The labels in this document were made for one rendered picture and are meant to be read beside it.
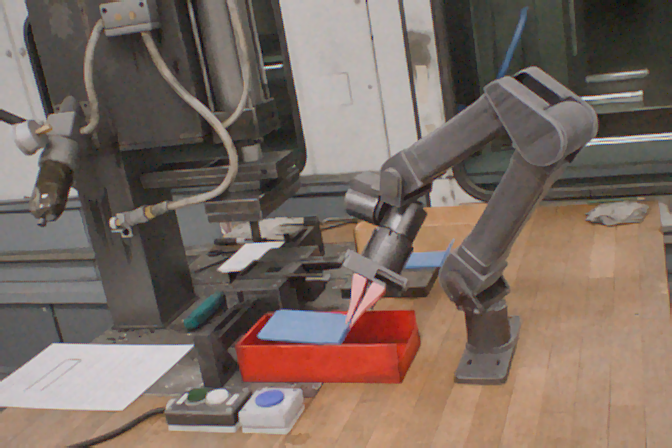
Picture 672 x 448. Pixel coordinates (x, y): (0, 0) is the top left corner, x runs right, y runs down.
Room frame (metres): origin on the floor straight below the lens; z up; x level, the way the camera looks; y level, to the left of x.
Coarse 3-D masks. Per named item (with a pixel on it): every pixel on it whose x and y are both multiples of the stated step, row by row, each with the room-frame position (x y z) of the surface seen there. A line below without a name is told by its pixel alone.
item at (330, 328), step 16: (272, 320) 1.20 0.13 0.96; (288, 320) 1.19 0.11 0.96; (304, 320) 1.18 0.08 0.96; (320, 320) 1.17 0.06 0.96; (336, 320) 1.16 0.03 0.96; (272, 336) 1.16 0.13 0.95; (288, 336) 1.15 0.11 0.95; (304, 336) 1.14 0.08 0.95; (320, 336) 1.13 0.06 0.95; (336, 336) 1.12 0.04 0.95
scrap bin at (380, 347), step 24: (336, 312) 1.19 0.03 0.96; (384, 312) 1.17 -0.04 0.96; (408, 312) 1.15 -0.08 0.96; (360, 336) 1.18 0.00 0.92; (384, 336) 1.17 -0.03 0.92; (408, 336) 1.15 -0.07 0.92; (240, 360) 1.13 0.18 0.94; (264, 360) 1.12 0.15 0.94; (288, 360) 1.10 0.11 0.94; (312, 360) 1.09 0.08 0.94; (336, 360) 1.07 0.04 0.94; (360, 360) 1.06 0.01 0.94; (384, 360) 1.05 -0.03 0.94; (408, 360) 1.08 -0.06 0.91
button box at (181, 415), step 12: (180, 396) 1.06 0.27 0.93; (228, 396) 1.03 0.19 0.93; (240, 396) 1.03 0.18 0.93; (156, 408) 1.07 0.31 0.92; (168, 408) 1.03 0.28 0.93; (180, 408) 1.03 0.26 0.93; (192, 408) 1.02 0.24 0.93; (204, 408) 1.01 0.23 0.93; (216, 408) 1.01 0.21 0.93; (228, 408) 1.00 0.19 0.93; (240, 408) 1.01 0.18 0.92; (132, 420) 1.05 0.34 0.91; (144, 420) 1.06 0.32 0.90; (168, 420) 1.02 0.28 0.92; (180, 420) 1.02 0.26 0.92; (192, 420) 1.01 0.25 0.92; (204, 420) 1.00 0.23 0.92; (216, 420) 1.00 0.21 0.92; (228, 420) 0.99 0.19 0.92; (108, 432) 1.03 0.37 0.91; (120, 432) 1.04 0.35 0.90; (72, 444) 1.02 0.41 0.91; (84, 444) 1.02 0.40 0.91
